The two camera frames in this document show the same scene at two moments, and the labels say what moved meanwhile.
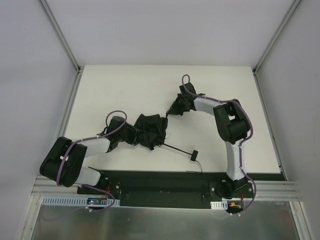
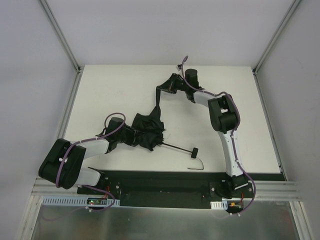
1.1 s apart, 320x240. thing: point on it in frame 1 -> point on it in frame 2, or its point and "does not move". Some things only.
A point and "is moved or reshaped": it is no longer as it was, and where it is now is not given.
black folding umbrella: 151,133 is moved or reshaped
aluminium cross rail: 277,191 does not move
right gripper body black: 177,106 -> 172,84
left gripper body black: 136,136 does not move
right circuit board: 234,205 does not move
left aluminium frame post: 62,35 does not move
